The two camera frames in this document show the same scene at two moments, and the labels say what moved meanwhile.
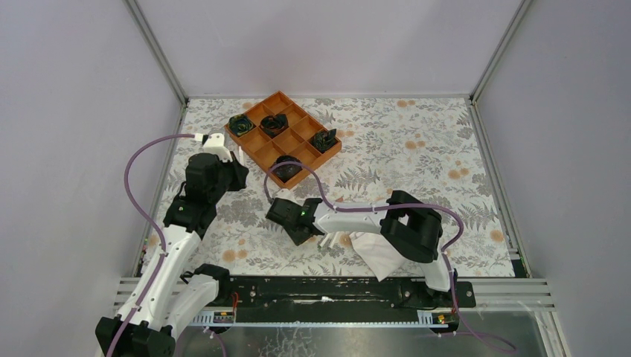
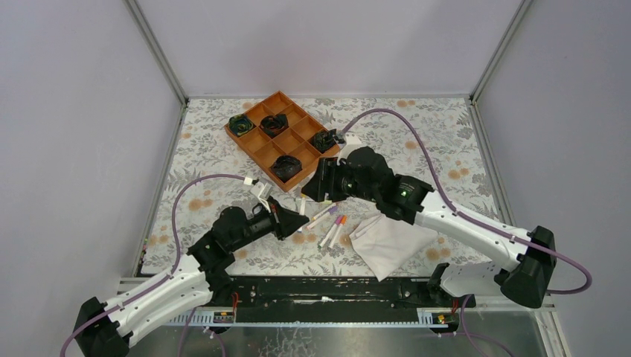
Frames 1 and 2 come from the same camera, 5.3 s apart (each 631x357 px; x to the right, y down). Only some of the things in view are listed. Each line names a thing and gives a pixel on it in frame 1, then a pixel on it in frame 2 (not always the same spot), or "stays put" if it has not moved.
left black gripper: (236, 172) -> (277, 219)
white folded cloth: (380, 255) stays put
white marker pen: (326, 239) stays put
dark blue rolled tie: (286, 172) stays put
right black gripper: (278, 213) -> (328, 178)
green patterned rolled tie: (240, 124) stays put
